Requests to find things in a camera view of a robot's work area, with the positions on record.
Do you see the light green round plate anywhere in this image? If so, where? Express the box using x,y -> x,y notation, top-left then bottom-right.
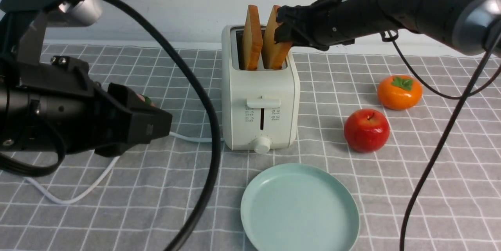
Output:
240,163 -> 361,251

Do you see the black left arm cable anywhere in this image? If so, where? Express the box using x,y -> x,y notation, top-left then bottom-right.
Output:
0,0 -> 222,251

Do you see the grey checked tablecloth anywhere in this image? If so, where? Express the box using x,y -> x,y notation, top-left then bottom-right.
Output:
0,44 -> 501,251

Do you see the pink peach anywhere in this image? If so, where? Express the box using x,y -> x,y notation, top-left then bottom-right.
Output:
137,94 -> 155,107

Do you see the red apple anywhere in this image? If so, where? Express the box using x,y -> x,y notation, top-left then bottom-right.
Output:
344,108 -> 390,153

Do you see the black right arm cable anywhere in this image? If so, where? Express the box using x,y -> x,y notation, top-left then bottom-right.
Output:
380,28 -> 501,251

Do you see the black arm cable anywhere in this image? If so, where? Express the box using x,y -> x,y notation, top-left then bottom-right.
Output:
380,28 -> 501,251
0,0 -> 222,251

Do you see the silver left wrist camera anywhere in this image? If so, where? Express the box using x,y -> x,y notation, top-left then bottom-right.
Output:
47,0 -> 103,28

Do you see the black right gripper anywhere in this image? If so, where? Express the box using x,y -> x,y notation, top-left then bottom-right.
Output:
274,0 -> 386,51

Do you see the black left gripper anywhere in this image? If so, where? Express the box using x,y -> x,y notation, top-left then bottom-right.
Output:
23,56 -> 173,157

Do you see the white two-slot toaster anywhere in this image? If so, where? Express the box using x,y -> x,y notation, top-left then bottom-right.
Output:
222,25 -> 300,154

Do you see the orange persimmon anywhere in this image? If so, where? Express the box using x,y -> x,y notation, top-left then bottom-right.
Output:
377,75 -> 423,110

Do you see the toasted bread slice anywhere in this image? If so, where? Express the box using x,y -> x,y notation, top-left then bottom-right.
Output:
240,5 -> 263,70
261,5 -> 293,70

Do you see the white toaster power cord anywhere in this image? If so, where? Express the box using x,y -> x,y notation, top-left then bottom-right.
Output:
24,131 -> 225,205

